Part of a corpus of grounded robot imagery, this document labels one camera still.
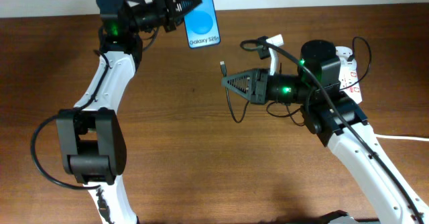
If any black charger cable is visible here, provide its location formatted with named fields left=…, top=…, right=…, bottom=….
left=219, top=60, right=306, bottom=127

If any blue Galaxy smartphone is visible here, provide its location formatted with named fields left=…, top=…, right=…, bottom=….
left=184, top=0, right=221, bottom=49

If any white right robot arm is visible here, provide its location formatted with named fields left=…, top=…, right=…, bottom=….
left=221, top=38, right=428, bottom=223

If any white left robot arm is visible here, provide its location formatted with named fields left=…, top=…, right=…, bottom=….
left=56, top=0, right=202, bottom=223

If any black charger plug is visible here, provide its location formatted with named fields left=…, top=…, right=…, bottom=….
left=347, top=53, right=355, bottom=62

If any white power strip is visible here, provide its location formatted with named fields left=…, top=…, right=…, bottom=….
left=336, top=46, right=363, bottom=104

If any white power strip cord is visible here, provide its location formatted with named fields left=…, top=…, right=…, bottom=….
left=373, top=133, right=429, bottom=142

